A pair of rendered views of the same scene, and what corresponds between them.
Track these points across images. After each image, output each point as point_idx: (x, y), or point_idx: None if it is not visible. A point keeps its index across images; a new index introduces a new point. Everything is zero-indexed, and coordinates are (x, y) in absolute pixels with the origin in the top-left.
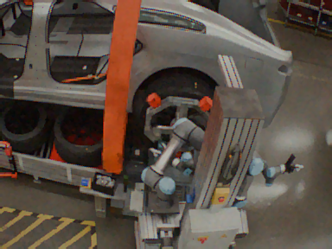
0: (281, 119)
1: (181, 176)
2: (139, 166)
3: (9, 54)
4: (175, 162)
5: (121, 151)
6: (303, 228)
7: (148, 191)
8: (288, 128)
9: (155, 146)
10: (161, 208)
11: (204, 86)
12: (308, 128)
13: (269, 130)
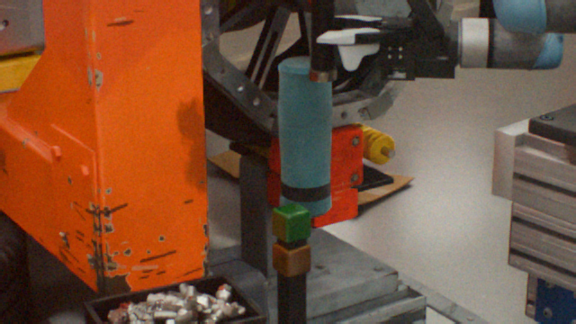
0: (458, 114)
1: (365, 299)
2: (223, 268)
3: None
4: (479, 30)
5: (201, 85)
6: None
7: (535, 119)
8: (508, 121)
9: (326, 27)
10: None
11: None
12: (572, 97)
13: (454, 147)
